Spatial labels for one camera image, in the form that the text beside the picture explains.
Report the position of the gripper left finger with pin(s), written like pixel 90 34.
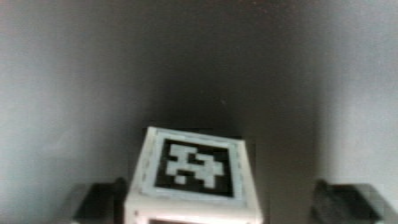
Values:
pixel 102 206

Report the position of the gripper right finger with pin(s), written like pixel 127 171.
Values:
pixel 349 204

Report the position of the white chair leg block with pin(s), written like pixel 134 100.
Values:
pixel 193 186

